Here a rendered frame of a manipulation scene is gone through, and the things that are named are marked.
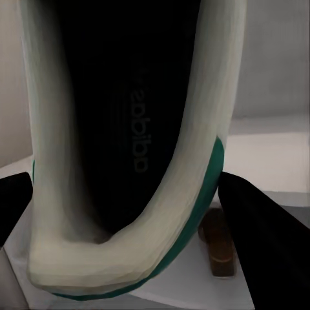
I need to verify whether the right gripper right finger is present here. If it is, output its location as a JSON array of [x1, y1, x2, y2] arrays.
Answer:
[[218, 172, 310, 310]]

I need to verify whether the sandal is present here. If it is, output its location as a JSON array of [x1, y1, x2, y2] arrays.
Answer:
[[197, 207, 235, 278]]

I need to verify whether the gym shoe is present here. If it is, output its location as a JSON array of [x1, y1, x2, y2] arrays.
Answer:
[[16, 0, 247, 301]]

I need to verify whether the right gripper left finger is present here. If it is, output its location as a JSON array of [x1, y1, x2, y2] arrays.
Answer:
[[0, 172, 33, 249]]

